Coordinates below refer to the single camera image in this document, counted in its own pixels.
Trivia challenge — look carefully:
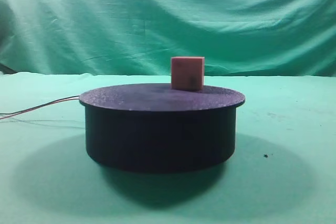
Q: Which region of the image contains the pink cube-shaped block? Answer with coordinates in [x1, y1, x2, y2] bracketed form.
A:
[171, 57, 205, 91]

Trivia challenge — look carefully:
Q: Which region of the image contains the black round turntable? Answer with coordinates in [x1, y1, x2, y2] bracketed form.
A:
[79, 83, 245, 174]

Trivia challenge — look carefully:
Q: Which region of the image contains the green table cloth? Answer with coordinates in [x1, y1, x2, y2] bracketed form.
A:
[1, 76, 335, 223]

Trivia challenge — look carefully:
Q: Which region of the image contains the green backdrop cloth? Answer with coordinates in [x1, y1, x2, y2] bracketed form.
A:
[1, 0, 335, 77]

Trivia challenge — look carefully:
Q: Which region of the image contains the black wire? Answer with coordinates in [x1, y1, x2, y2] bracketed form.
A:
[0, 97, 80, 120]

